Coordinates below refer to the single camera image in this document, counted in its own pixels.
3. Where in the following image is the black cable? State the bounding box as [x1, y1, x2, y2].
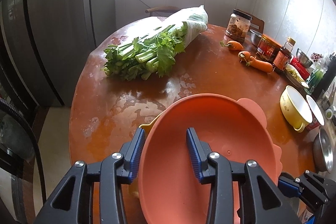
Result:
[0, 97, 47, 204]

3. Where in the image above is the white red-patterned bowl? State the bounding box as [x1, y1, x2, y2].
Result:
[306, 95, 325, 131]

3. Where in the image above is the small carrot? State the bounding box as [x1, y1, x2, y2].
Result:
[220, 40, 244, 51]

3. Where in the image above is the large carrot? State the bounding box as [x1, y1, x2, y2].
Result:
[238, 51, 273, 73]

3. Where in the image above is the black thermos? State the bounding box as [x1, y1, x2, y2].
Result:
[313, 53, 336, 99]

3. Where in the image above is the plate with food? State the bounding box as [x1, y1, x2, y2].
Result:
[284, 64, 309, 88]

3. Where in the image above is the green bottle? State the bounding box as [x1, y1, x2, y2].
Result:
[305, 56, 330, 95]

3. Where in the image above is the red packet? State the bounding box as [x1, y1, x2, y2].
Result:
[290, 57, 310, 80]

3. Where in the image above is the yellow bowl with handle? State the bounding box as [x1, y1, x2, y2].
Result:
[280, 85, 313, 132]

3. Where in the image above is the small steel bowl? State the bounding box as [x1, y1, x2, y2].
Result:
[296, 48, 313, 68]

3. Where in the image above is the steel bowl behind jars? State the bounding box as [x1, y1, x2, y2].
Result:
[249, 29, 262, 47]

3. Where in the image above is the far wooden chair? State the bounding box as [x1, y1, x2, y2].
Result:
[145, 6, 180, 16]

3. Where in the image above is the pale green small cup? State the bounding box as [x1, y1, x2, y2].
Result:
[325, 108, 334, 120]

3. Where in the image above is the clear jar with pickles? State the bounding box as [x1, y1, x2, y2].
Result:
[226, 9, 253, 44]

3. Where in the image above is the brown sauce bottle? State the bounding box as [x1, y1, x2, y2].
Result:
[273, 37, 295, 74]

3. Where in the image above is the celery bunch in bag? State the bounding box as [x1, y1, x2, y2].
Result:
[102, 5, 209, 81]

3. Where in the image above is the yellow shell-shaped plate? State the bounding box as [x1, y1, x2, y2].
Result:
[139, 114, 160, 138]

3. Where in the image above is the grey refrigerator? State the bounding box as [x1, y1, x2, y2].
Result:
[1, 0, 95, 107]

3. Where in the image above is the wooden chair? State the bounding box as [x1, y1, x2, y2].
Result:
[247, 12, 264, 34]
[145, 6, 180, 16]

